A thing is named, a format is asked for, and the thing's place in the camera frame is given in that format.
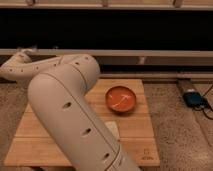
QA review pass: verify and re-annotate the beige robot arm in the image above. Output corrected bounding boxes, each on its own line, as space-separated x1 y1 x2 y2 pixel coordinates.
0 52 140 171

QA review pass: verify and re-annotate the orange bowl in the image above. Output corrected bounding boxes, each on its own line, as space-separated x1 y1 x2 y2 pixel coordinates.
105 86 137 113

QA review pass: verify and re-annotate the wooden cutting board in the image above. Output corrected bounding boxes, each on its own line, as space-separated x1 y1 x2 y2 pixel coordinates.
4 79 160 167

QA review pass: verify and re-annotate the blue power adapter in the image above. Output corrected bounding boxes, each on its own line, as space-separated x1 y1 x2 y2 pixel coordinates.
183 89 205 107

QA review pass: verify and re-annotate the black cable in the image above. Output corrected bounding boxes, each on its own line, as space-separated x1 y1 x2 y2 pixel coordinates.
199 83 213 121

